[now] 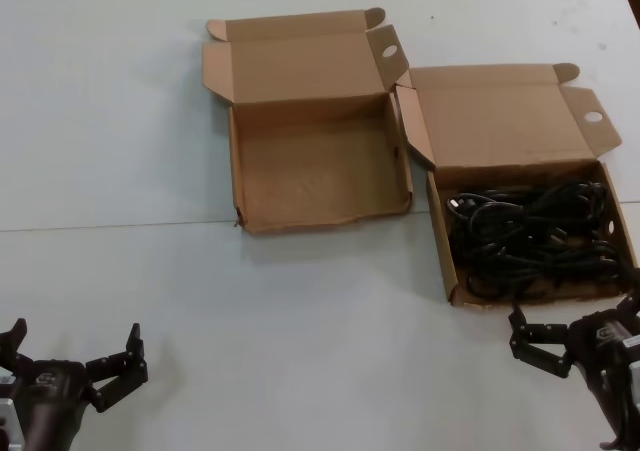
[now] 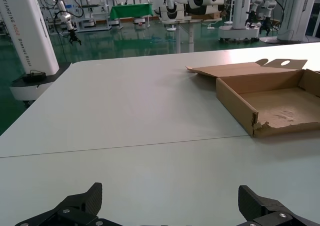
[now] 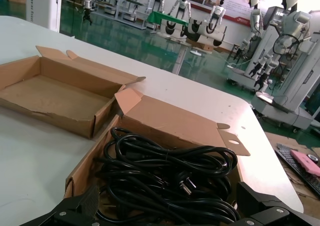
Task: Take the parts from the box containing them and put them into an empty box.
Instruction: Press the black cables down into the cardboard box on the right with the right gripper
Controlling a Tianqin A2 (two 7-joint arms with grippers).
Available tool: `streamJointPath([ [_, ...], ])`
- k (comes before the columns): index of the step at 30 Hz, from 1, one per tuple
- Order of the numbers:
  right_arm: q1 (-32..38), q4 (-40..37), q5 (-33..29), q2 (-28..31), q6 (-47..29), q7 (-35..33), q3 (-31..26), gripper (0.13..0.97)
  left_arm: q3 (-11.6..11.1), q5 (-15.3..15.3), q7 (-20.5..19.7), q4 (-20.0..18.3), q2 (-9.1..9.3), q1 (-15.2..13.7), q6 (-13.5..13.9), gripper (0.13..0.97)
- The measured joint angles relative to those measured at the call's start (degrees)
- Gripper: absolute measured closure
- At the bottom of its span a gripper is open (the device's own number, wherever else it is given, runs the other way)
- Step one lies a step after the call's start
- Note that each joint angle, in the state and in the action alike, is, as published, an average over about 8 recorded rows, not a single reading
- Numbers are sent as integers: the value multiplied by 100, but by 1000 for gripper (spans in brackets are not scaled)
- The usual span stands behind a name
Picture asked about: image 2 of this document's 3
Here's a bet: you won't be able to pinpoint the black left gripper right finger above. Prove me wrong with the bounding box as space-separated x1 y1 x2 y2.
237 184 315 226

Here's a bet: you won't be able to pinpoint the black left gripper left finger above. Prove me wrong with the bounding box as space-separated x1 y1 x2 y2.
14 182 111 226

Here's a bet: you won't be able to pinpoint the white background arm black gripper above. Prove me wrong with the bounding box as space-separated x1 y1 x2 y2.
51 0 83 46

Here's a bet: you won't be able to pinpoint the cardboard box with torn corner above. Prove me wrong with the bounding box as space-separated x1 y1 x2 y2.
184 58 320 138

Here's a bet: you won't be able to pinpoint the white robot column with lettering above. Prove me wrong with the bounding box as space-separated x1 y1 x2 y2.
0 0 73 102

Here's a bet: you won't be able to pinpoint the wooden top table white legs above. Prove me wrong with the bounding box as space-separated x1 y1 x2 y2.
172 18 216 54

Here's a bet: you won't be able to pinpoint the white metal equipment rack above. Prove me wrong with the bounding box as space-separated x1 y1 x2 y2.
71 0 112 33

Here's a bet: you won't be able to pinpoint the plain white robot column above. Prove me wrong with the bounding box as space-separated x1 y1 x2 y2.
259 0 320 45

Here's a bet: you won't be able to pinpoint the green cloth covered table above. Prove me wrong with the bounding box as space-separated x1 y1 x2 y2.
109 3 154 31

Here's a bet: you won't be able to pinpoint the white black robot shell stack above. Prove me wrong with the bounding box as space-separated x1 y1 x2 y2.
158 0 226 24

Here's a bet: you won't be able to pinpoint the white robot pedestal black grippers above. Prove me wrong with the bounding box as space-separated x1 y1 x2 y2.
218 0 273 42

